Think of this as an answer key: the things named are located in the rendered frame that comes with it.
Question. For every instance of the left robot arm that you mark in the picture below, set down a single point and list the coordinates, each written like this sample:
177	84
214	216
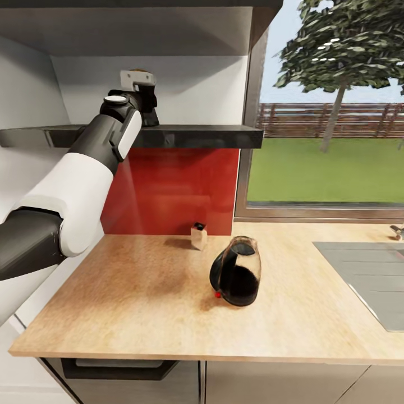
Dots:
59	217

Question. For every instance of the electric kettle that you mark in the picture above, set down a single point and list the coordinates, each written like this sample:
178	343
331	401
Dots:
236	272

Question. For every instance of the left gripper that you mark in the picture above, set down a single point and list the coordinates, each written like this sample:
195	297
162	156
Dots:
144	99

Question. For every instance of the dishwasher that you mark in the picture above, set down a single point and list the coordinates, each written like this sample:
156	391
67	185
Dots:
130	381

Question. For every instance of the fixed window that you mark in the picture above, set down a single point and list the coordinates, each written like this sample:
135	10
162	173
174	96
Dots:
326	84

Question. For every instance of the fridge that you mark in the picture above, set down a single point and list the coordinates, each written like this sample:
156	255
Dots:
30	97

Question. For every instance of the bottle of coffee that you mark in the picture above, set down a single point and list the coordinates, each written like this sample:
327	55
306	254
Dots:
148	119

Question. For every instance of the cabinet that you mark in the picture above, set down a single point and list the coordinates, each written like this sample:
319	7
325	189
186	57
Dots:
239	382

